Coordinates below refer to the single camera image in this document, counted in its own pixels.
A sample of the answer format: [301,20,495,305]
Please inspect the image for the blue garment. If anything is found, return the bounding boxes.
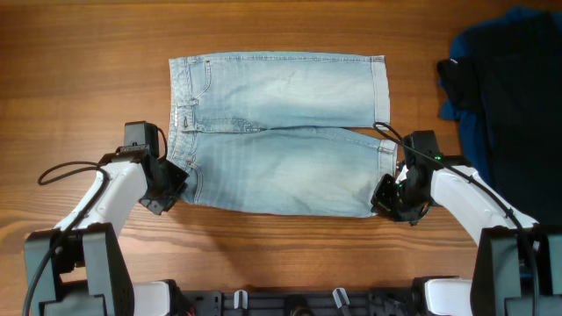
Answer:
[436,4,562,229]

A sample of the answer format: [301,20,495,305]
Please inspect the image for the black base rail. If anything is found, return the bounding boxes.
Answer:
[131,280,475,316]

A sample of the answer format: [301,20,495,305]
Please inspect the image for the light blue denim shorts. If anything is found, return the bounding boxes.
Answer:
[167,52,397,218]

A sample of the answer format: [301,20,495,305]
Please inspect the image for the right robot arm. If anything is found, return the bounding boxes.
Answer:
[371,154,561,315]

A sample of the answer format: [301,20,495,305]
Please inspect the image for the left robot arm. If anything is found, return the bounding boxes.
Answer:
[22,147,196,315]

